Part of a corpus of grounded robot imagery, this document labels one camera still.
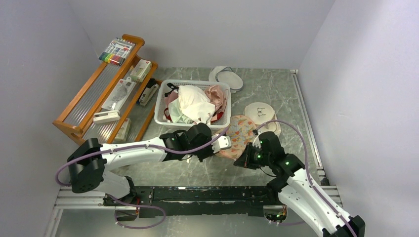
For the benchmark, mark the pink satin bra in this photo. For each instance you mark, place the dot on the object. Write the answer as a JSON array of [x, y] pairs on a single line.
[[217, 96]]

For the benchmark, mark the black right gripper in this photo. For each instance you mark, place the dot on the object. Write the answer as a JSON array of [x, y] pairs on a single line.
[[245, 160]]

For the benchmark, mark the clear plastic packet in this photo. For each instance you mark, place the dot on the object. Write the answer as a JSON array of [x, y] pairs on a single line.
[[119, 95]]

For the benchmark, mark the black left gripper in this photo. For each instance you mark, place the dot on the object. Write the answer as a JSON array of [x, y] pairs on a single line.
[[210, 152]]

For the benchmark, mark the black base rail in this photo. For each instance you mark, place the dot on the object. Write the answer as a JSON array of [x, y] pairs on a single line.
[[156, 201]]

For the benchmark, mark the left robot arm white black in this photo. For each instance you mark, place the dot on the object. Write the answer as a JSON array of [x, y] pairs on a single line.
[[90, 164]]

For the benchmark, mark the white green small box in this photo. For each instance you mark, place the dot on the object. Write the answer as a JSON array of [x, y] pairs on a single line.
[[141, 70]]

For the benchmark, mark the wooden tiered shelf rack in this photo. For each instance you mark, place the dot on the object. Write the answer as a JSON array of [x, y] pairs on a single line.
[[76, 121]]

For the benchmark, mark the white bag blue trim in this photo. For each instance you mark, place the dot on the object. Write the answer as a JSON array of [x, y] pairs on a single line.
[[226, 75]]

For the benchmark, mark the white clip tool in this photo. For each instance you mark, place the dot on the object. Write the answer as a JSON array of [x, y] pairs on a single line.
[[106, 116]]

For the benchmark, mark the light green garment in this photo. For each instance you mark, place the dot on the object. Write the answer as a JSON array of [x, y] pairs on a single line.
[[175, 113]]

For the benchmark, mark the small white packet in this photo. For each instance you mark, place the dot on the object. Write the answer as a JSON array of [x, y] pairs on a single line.
[[123, 132]]

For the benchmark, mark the floral peach mesh laundry bag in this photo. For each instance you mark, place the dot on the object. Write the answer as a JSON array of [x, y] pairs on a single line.
[[240, 132]]

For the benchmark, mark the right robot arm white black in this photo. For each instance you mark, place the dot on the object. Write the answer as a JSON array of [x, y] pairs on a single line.
[[294, 187]]

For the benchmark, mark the black stapler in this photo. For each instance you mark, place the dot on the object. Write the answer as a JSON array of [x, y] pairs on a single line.
[[151, 88]]

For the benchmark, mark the white cream bra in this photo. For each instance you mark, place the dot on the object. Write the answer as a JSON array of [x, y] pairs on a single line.
[[194, 104]]

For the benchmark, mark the coloured marker pen pack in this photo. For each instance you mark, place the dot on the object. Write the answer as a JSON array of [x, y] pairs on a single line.
[[117, 51]]

